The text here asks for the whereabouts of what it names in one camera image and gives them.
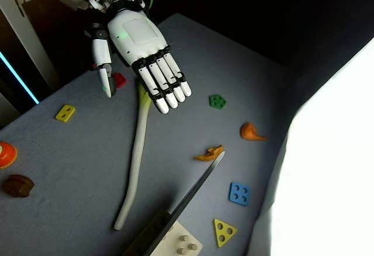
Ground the yellow triangle three-hole block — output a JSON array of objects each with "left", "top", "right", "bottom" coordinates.
[{"left": 213, "top": 218, "right": 238, "bottom": 248}]

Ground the red block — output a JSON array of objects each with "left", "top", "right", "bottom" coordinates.
[{"left": 112, "top": 72, "right": 128, "bottom": 89}]

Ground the green pentagon five-hole block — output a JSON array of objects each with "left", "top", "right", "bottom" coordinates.
[{"left": 209, "top": 94, "right": 227, "bottom": 110}]

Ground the cyan light strip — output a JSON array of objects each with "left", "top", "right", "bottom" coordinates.
[{"left": 0, "top": 51, "right": 40, "bottom": 105}]

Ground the yellow rectangular two-hole block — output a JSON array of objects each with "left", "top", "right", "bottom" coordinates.
[{"left": 55, "top": 104, "right": 76, "bottom": 123}]

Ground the orange-red toy tart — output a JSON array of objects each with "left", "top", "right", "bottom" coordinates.
[{"left": 0, "top": 141, "right": 18, "bottom": 169}]

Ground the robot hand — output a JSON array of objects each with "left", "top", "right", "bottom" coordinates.
[{"left": 84, "top": 9, "right": 193, "bottom": 115}]

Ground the long pale leek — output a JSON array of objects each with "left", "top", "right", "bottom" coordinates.
[{"left": 113, "top": 77, "right": 153, "bottom": 231}]

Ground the orange toy chicken drumstick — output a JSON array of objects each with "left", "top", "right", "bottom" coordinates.
[{"left": 240, "top": 122, "right": 267, "bottom": 141}]

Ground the blue square four-hole block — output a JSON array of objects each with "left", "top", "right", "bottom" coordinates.
[{"left": 228, "top": 181, "right": 251, "bottom": 207}]

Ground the brown toy braised meat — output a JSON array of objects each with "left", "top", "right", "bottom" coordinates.
[{"left": 2, "top": 174, "right": 35, "bottom": 198}]

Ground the orange toy chicken wing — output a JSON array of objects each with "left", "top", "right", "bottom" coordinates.
[{"left": 194, "top": 144, "right": 225, "bottom": 162}]

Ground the wooden peg board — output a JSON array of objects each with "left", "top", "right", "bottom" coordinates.
[{"left": 150, "top": 220, "right": 203, "bottom": 256}]

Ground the white pillar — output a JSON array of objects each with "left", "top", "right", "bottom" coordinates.
[{"left": 0, "top": 0, "right": 61, "bottom": 92}]

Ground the grey table cloth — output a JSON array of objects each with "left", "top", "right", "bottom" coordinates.
[{"left": 0, "top": 12, "right": 374, "bottom": 256}]

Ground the steel cleaver with yellow handle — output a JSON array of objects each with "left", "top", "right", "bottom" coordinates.
[{"left": 122, "top": 150, "right": 226, "bottom": 256}]

